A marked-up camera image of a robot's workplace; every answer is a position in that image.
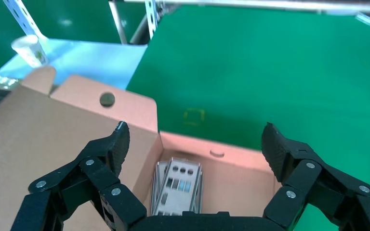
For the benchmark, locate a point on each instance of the brown cardboard box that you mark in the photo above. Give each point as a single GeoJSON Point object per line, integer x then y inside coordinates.
{"type": "Point", "coordinates": [28, 143]}

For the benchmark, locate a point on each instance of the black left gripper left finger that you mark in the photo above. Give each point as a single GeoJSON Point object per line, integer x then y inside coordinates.
{"type": "Point", "coordinates": [100, 178]}

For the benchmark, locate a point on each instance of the white tube frame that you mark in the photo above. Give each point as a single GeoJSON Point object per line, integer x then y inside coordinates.
{"type": "Point", "coordinates": [268, 3]}

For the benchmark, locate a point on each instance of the white shelf board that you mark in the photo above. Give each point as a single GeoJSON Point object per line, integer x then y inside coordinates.
{"type": "Point", "coordinates": [92, 60]}

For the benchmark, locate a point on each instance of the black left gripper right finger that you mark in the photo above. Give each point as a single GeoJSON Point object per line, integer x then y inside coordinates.
{"type": "Point", "coordinates": [311, 181]}

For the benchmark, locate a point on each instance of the white paper cup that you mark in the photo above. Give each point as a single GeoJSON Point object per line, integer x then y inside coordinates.
{"type": "Point", "coordinates": [28, 49]}

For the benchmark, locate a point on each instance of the white metal shelf rack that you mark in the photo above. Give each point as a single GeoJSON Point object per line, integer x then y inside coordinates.
{"type": "Point", "coordinates": [23, 19]}

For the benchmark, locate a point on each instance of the large green table cloth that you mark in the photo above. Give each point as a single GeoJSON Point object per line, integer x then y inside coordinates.
{"type": "Point", "coordinates": [268, 79]}

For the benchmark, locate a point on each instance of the silver metal shield plate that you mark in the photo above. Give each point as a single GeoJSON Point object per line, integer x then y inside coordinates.
{"type": "Point", "coordinates": [180, 201]}
{"type": "Point", "coordinates": [157, 178]}

